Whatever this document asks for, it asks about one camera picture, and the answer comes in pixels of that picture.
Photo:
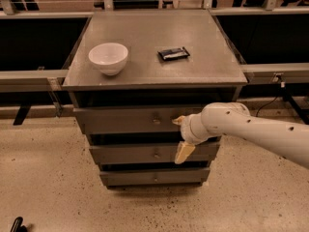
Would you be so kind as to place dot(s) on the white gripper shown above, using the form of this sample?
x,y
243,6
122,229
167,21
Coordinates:
x,y
187,130

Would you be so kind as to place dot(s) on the grey top drawer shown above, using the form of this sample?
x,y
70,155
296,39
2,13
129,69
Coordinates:
x,y
125,119

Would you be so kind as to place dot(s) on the grey drawer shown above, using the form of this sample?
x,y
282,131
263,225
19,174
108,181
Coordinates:
x,y
149,153
125,119
155,177

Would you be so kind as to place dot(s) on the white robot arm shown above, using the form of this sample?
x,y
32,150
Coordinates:
x,y
285,139

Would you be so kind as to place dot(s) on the grey middle drawer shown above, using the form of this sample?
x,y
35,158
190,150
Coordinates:
x,y
149,153

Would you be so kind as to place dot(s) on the grey bottom drawer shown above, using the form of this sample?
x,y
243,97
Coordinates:
x,y
155,177

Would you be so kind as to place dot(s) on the grey drawer cabinet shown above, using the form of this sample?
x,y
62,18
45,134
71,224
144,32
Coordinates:
x,y
210,74

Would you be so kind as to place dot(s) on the black snack packet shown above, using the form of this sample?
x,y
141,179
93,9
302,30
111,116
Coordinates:
x,y
173,54

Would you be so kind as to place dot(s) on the white ceramic bowl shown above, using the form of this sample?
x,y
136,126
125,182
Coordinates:
x,y
108,58

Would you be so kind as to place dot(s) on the black object bottom left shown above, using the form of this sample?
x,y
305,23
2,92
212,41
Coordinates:
x,y
18,226

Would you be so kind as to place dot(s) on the right metal rail frame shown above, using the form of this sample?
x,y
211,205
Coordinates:
x,y
267,43

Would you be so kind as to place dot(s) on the metal rail frame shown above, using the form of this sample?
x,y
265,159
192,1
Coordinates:
x,y
36,51
267,43

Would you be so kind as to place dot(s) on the left metal rail frame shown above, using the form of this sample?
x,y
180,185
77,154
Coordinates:
x,y
36,51

